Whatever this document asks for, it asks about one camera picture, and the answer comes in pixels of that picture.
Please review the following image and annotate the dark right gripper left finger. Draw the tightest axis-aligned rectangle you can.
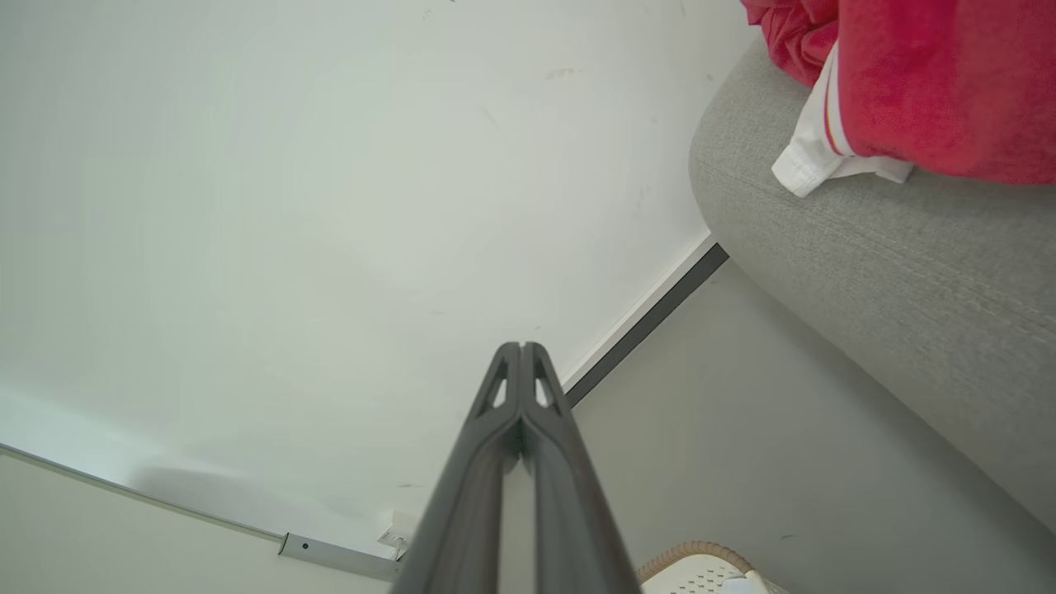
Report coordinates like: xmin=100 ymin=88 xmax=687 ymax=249
xmin=390 ymin=342 xmax=524 ymax=594

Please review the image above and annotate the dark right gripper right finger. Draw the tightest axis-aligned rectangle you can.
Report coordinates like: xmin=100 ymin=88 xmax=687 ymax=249
xmin=521 ymin=342 xmax=642 ymax=594

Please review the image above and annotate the red garment with white stripe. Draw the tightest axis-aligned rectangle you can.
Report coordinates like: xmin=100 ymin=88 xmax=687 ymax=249
xmin=740 ymin=0 xmax=1056 ymax=199

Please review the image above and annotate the white perforated laundry basket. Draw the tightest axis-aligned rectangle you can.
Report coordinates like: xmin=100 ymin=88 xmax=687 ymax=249
xmin=635 ymin=540 xmax=789 ymax=594

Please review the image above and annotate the grey fabric sofa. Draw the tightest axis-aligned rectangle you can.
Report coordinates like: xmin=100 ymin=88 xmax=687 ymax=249
xmin=689 ymin=37 xmax=1056 ymax=533

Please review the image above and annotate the grey metal frame post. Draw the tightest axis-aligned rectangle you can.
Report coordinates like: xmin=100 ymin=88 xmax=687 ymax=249
xmin=279 ymin=532 xmax=405 ymax=582

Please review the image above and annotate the dark wall baseboard strip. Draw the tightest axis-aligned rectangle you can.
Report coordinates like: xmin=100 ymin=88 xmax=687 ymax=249
xmin=564 ymin=242 xmax=731 ymax=409

